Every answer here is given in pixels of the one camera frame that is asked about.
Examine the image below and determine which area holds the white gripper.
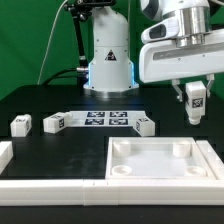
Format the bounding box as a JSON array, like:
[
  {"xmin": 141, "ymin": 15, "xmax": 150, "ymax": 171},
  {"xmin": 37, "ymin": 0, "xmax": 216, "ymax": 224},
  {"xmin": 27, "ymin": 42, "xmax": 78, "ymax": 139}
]
[{"xmin": 139, "ymin": 42, "xmax": 224, "ymax": 102}]

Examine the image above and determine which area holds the black cable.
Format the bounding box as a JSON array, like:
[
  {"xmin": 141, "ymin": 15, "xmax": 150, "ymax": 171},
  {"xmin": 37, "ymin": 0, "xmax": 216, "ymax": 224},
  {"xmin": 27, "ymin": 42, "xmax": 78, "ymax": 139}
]
[{"xmin": 41, "ymin": 67, "xmax": 90, "ymax": 86}]

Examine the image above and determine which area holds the white sheet with tags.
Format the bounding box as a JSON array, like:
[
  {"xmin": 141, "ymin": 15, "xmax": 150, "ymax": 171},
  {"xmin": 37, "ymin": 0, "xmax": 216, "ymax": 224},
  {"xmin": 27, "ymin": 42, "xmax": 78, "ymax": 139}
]
[{"xmin": 69, "ymin": 110, "xmax": 148, "ymax": 127}]

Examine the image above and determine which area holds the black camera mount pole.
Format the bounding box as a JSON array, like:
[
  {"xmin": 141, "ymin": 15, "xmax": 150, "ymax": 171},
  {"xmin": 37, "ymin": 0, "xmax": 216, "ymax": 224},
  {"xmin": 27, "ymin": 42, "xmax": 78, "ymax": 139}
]
[{"xmin": 64, "ymin": 0, "xmax": 116, "ymax": 86}]

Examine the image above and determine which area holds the white square table top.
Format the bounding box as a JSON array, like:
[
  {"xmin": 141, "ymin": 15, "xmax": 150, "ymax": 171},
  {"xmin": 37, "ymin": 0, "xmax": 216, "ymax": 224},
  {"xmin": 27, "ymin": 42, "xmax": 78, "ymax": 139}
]
[{"xmin": 105, "ymin": 137, "xmax": 216, "ymax": 180}]

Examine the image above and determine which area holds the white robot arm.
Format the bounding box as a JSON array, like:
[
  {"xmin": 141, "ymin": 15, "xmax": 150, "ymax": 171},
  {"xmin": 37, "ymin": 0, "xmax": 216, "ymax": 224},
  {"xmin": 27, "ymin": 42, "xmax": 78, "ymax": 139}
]
[{"xmin": 84, "ymin": 0, "xmax": 224, "ymax": 98}]

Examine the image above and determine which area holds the white cable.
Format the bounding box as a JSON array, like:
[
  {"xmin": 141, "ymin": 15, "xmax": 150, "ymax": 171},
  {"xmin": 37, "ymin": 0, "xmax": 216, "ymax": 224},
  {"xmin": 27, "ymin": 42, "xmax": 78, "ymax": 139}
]
[{"xmin": 36, "ymin": 0, "xmax": 70, "ymax": 86}]

